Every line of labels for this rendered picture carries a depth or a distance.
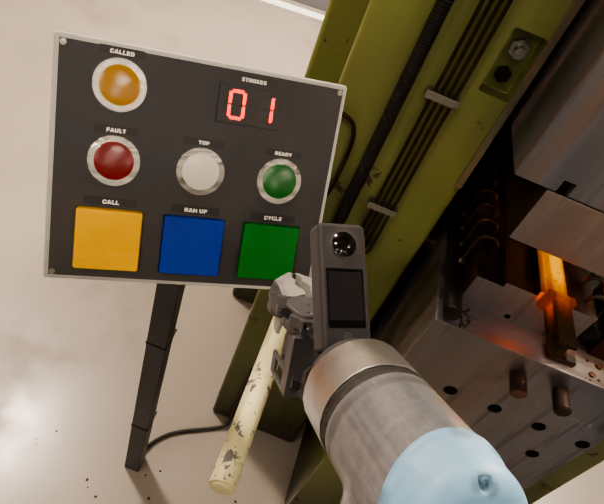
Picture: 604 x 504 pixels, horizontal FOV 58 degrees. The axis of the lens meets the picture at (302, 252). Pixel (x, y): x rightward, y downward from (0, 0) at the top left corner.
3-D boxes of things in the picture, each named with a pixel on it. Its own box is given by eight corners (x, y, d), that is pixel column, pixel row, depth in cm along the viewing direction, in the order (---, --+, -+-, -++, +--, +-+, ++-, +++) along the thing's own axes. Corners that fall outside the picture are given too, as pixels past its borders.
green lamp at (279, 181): (288, 207, 70) (297, 182, 67) (254, 193, 70) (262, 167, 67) (294, 194, 72) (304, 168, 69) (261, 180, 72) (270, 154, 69)
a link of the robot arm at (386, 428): (371, 641, 29) (424, 483, 26) (302, 479, 40) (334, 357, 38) (513, 622, 32) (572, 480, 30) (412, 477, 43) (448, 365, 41)
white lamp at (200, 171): (210, 199, 67) (217, 172, 64) (175, 184, 67) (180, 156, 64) (219, 185, 69) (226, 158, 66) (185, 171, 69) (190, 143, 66)
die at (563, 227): (631, 289, 81) (681, 246, 74) (508, 237, 80) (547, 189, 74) (591, 147, 111) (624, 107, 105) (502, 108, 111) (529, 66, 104)
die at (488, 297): (566, 346, 91) (600, 316, 85) (457, 300, 91) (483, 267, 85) (546, 202, 122) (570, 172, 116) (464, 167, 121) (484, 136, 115)
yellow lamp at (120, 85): (131, 115, 61) (134, 81, 58) (92, 99, 61) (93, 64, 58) (143, 103, 63) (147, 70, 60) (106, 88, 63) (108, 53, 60)
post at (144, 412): (137, 472, 145) (210, 151, 71) (123, 467, 145) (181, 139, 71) (144, 459, 148) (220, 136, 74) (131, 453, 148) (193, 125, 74)
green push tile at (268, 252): (291, 281, 74) (300, 228, 72) (236, 278, 71) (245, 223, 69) (287, 277, 75) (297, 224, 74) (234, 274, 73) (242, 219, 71)
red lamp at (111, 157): (124, 190, 63) (127, 161, 60) (87, 174, 63) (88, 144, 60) (137, 175, 66) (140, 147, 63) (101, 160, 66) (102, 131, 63)
